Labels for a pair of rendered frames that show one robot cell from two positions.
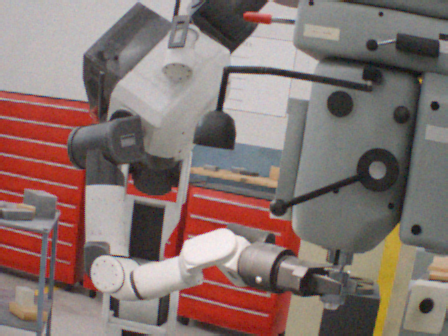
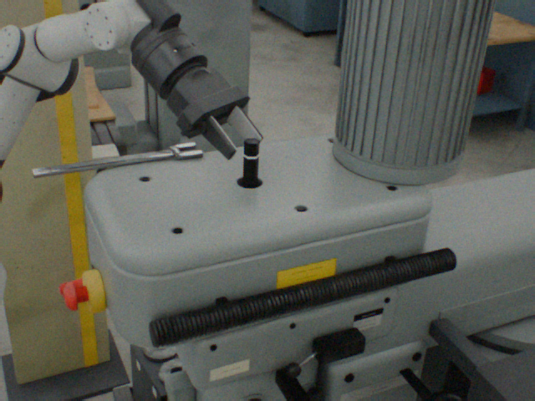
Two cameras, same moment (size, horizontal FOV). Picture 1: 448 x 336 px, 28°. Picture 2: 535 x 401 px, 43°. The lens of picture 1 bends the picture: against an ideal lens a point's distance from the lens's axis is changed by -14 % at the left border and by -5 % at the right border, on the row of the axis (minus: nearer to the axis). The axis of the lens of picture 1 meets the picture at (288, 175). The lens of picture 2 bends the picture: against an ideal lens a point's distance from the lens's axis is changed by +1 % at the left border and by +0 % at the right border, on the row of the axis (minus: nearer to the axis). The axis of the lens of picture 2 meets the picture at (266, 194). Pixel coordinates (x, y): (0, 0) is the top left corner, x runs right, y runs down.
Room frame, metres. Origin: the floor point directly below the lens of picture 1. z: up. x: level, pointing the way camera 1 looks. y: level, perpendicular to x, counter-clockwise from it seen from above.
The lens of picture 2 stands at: (0.98, 0.37, 2.35)
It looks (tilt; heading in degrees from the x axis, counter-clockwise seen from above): 29 degrees down; 324
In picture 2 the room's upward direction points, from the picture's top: 3 degrees clockwise
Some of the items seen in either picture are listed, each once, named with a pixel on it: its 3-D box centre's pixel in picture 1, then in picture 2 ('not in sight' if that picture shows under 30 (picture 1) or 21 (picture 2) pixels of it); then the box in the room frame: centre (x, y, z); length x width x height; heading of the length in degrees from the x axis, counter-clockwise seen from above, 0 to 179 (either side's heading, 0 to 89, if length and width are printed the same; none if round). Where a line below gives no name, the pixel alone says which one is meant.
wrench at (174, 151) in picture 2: not in sight; (119, 160); (1.82, 0.02, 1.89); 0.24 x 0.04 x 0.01; 80
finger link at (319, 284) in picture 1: (324, 286); not in sight; (1.65, -0.09, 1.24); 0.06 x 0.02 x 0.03; 56
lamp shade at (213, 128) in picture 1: (216, 128); not in sight; (1.62, 0.13, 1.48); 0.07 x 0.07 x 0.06
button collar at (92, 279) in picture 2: not in sight; (94, 291); (1.72, 0.11, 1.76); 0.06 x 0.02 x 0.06; 170
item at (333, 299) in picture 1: (333, 288); not in sight; (1.68, -0.11, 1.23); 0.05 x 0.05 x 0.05
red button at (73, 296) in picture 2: not in sight; (77, 295); (1.72, 0.14, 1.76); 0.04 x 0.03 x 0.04; 170
